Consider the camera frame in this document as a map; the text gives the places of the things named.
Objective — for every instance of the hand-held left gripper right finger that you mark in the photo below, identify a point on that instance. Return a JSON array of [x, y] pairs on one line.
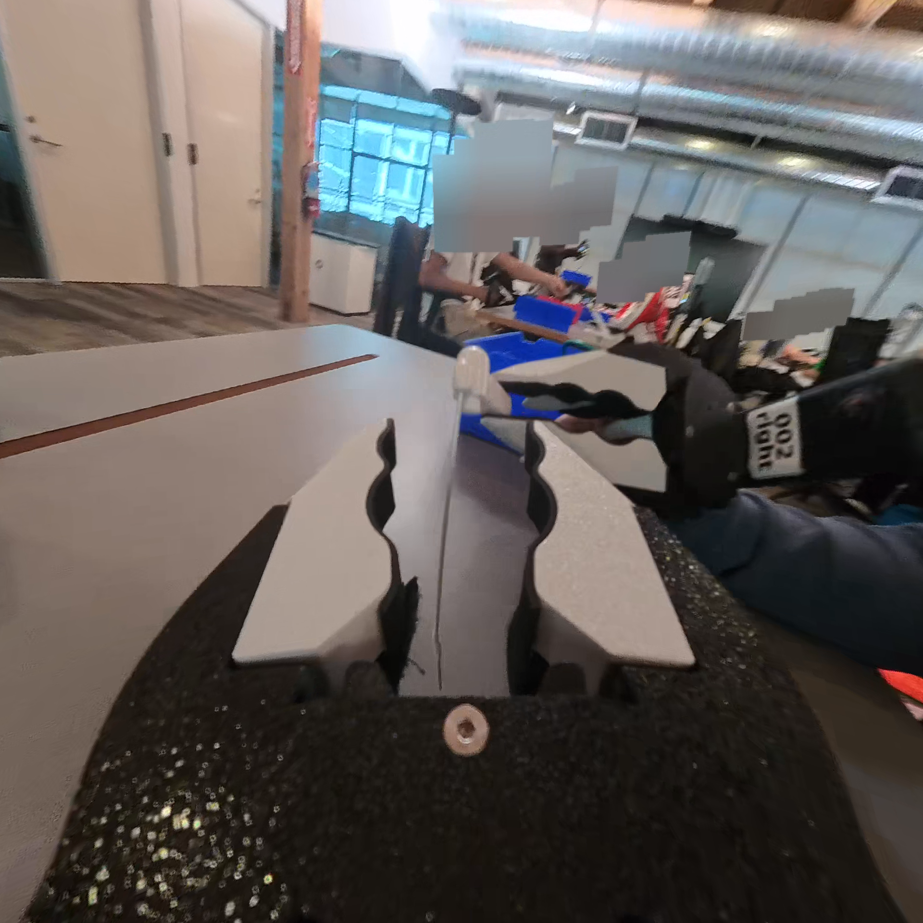
[[613, 577]]

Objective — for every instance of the red fire extinguisher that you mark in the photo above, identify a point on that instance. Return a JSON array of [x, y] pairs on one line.
[[311, 205]]

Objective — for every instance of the orange object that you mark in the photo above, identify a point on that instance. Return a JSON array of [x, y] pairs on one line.
[[901, 685]]

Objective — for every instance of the wooden desk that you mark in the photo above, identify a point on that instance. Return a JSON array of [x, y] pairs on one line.
[[519, 328]]

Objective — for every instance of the blue plastic bin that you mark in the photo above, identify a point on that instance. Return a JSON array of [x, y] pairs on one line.
[[519, 346]]

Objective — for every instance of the person's right forearm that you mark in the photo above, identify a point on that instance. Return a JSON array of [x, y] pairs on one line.
[[815, 577]]

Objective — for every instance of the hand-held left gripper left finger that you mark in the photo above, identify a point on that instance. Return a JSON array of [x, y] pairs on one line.
[[317, 570]]

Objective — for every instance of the wooden post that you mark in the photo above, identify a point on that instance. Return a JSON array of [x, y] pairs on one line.
[[297, 216]]

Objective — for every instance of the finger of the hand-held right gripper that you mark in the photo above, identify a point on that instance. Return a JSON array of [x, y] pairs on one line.
[[642, 461], [598, 375]]

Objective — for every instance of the small blue bin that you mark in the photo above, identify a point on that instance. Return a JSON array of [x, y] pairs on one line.
[[541, 310]]

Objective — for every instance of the white door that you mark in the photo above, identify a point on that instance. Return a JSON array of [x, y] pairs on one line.
[[223, 144], [94, 144]]

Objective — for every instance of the black office chair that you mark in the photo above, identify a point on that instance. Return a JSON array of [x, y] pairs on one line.
[[404, 288]]

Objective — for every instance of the black wall screen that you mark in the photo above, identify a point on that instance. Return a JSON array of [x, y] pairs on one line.
[[728, 267]]

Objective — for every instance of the silver ventilation duct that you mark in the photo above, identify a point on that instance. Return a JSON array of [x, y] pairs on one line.
[[721, 101], [649, 36]]

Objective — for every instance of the duct vent grille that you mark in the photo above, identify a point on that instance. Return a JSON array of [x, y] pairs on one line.
[[606, 130], [901, 187]]

